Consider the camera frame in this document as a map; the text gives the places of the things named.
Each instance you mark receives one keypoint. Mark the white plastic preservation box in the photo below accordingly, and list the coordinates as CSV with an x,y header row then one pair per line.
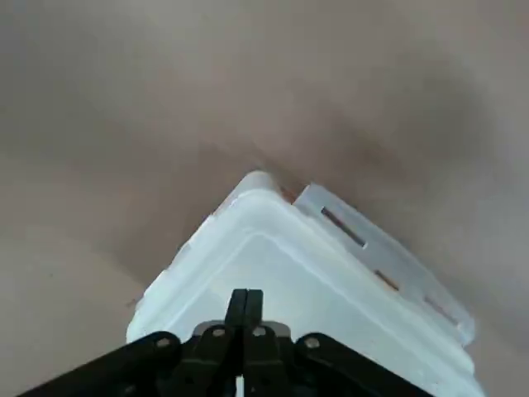
x,y
258,178

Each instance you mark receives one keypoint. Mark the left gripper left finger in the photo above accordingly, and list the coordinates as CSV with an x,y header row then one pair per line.
x,y
198,364

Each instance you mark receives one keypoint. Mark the translucent white box lid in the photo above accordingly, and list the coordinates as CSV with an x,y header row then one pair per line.
x,y
310,289

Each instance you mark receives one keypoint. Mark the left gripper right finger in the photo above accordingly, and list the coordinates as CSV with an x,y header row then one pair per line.
x,y
281,368

